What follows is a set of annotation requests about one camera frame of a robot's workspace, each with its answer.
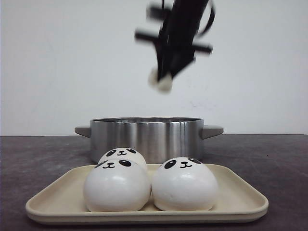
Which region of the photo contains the cream rectangular serving tray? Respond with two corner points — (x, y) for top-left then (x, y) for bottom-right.
(26, 164), (269, 225)

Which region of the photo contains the panda bun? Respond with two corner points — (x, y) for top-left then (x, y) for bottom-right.
(152, 157), (219, 211)
(98, 147), (148, 171)
(83, 159), (151, 212)
(148, 69), (172, 93)

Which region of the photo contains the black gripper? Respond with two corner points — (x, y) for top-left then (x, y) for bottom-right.
(135, 0), (213, 79)

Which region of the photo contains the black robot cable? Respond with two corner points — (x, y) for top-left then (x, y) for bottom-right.
(196, 0), (216, 38)

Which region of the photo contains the stainless steel steamer pot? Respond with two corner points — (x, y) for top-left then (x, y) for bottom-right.
(75, 117), (224, 164)

